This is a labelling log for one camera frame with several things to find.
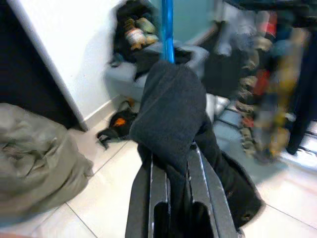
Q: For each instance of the grey ottoman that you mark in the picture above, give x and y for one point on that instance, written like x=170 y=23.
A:
x=121 y=79

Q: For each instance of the black bag with tan items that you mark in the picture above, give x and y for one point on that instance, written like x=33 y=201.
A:
x=135 y=37

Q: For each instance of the grey printed shirt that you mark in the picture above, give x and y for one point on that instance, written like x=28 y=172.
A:
x=232 y=32

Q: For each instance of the large black garment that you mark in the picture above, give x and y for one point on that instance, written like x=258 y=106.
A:
x=173 y=104

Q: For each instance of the olive fabric bean bag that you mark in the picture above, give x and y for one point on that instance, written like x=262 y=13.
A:
x=37 y=161

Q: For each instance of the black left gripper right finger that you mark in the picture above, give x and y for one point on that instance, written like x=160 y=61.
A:
x=210 y=203

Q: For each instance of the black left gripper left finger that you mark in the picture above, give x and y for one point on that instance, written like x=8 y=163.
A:
x=141 y=198

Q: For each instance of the black garment white stripe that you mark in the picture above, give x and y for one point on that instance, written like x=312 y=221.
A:
x=304 y=99

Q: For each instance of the blue plastic clothes hanger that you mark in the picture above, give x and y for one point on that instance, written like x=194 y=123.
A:
x=167 y=29

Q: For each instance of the black orange bag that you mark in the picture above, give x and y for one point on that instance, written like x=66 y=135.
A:
x=116 y=124

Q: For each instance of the black door panel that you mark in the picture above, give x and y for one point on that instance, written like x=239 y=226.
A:
x=24 y=74

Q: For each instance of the black clothes pile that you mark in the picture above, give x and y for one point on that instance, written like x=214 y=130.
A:
x=142 y=59

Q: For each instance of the red black printed garment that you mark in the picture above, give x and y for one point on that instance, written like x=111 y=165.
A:
x=247 y=111

